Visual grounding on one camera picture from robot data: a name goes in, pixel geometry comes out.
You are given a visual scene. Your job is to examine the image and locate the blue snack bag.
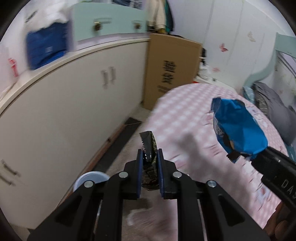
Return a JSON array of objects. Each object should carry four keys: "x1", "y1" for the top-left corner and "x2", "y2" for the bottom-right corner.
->
[{"x1": 211, "y1": 97, "x2": 268, "y2": 163}]

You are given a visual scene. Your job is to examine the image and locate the dark printed snack wrapper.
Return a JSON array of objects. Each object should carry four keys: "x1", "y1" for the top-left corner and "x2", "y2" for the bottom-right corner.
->
[{"x1": 139, "y1": 131, "x2": 159, "y2": 191}]

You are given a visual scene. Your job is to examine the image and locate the light blue trash bin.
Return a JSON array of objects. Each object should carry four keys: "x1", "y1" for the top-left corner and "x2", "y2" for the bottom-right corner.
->
[{"x1": 73, "y1": 171, "x2": 110, "y2": 192}]

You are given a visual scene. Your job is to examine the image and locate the grey pillow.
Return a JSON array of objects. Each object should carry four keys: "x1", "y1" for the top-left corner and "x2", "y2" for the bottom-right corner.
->
[{"x1": 251, "y1": 81, "x2": 295, "y2": 146}]

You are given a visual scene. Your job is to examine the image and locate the long white cabinet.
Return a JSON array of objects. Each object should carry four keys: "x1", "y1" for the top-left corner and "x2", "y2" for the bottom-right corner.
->
[{"x1": 1, "y1": 39, "x2": 148, "y2": 229}]

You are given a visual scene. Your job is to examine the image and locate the pink checkered bed sheet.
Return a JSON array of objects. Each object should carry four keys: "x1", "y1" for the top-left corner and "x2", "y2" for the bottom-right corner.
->
[{"x1": 126, "y1": 84, "x2": 288, "y2": 240}]

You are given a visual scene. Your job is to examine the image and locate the mint green headboard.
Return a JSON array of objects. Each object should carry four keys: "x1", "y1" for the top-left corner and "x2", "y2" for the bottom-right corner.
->
[{"x1": 240, "y1": 32, "x2": 295, "y2": 95}]

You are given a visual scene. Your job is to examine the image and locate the brown cardboard box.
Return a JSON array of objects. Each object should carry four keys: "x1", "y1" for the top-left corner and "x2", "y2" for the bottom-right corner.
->
[{"x1": 143, "y1": 34, "x2": 203, "y2": 110}]

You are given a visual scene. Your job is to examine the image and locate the white plastic bag red print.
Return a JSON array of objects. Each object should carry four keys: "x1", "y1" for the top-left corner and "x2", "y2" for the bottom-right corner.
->
[{"x1": 0, "y1": 44, "x2": 22, "y2": 93}]

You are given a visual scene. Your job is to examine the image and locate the mint green drawer chest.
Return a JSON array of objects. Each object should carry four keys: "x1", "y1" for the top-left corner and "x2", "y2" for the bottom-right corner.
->
[{"x1": 71, "y1": 3, "x2": 147, "y2": 42}]

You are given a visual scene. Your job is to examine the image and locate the hanging beige and green clothes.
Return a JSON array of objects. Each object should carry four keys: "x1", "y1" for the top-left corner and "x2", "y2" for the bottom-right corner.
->
[{"x1": 146, "y1": 0, "x2": 174, "y2": 35}]

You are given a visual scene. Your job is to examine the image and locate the white bag on blue box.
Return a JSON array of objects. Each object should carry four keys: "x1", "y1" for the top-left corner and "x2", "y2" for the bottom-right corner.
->
[{"x1": 25, "y1": 0, "x2": 69, "y2": 32}]

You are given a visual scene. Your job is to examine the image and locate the pink butterfly wall sticker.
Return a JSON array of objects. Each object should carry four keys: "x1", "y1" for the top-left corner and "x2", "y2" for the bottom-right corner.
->
[{"x1": 219, "y1": 43, "x2": 228, "y2": 52}]

